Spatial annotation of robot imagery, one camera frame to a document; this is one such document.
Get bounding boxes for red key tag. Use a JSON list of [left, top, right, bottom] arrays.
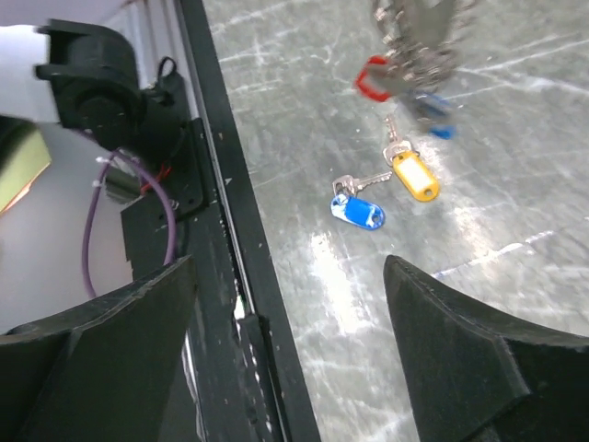
[[354, 55, 392, 102]]

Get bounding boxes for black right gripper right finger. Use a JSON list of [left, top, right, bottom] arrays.
[[384, 256, 588, 442]]

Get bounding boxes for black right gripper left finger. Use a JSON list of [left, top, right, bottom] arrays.
[[1, 257, 197, 441]]

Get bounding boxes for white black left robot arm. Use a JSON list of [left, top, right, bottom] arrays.
[[1, 19, 188, 164]]

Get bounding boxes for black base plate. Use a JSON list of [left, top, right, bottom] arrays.
[[120, 0, 323, 442]]

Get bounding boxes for metal disc with key rings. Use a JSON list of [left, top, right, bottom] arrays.
[[368, 0, 478, 95]]

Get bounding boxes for dark blue key tag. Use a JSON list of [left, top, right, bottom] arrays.
[[403, 91, 456, 140]]

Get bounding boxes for yellow key tag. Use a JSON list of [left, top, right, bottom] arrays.
[[383, 114, 440, 203]]

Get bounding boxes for aluminium rail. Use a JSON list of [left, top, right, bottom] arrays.
[[105, 0, 199, 118]]

